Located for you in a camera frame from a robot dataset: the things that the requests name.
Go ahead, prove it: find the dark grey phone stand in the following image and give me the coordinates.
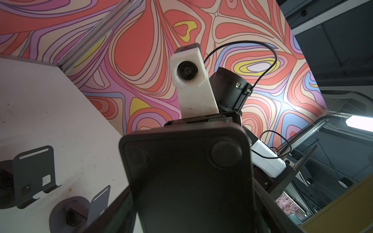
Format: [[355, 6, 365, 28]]
[[1, 145, 59, 209]]

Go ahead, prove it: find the black rectangular phone holder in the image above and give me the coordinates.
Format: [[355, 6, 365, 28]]
[[119, 122, 255, 233]]

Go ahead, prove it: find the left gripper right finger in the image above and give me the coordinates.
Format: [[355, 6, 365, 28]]
[[253, 179, 305, 233]]

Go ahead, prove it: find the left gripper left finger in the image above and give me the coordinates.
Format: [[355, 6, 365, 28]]
[[84, 186, 137, 233]]

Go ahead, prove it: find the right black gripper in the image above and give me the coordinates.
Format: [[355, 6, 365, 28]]
[[164, 111, 242, 127]]

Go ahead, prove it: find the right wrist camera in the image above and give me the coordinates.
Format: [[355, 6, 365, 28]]
[[170, 43, 219, 118]]

